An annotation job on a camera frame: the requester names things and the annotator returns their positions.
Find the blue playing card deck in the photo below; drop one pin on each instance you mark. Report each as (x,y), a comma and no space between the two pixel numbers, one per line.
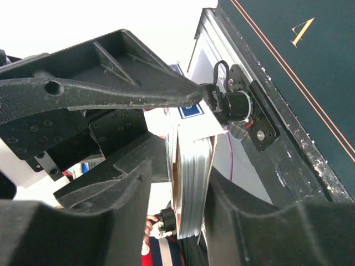
(190,141)

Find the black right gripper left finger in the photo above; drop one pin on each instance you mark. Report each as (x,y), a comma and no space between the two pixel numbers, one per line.
(108,229)

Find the person in red clothing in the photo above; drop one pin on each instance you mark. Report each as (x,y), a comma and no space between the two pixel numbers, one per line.
(170,250)

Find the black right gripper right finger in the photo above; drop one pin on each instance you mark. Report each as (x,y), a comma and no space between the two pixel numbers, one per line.
(241,229)

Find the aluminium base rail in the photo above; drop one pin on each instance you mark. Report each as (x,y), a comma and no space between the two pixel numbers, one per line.
(266,150)

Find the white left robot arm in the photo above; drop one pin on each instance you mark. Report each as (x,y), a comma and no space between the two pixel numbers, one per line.
(16,166)

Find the dark green poker mat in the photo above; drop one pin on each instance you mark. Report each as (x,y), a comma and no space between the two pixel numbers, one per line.
(307,50)

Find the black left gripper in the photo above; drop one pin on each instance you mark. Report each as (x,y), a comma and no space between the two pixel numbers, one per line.
(146,147)

